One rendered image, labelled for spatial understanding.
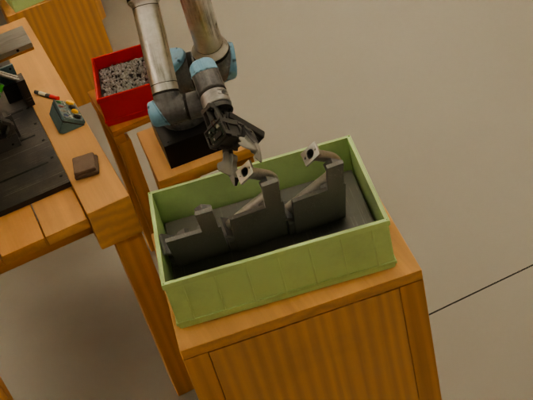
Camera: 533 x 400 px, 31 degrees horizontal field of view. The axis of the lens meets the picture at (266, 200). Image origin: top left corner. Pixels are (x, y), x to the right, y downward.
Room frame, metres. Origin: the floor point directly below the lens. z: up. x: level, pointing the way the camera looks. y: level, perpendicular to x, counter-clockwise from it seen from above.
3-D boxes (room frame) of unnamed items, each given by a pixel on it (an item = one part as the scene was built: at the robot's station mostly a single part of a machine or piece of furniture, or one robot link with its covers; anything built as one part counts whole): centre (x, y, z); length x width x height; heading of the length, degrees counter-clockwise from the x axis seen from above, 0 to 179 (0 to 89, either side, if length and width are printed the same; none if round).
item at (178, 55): (2.68, 0.17, 1.11); 0.13 x 0.12 x 0.14; 87
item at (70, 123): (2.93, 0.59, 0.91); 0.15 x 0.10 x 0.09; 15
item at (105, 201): (3.11, 0.65, 0.82); 1.50 x 0.14 x 0.15; 15
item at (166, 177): (2.69, 0.18, 0.83); 0.32 x 0.32 x 0.04; 10
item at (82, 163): (2.60, 0.53, 0.91); 0.10 x 0.08 x 0.03; 2
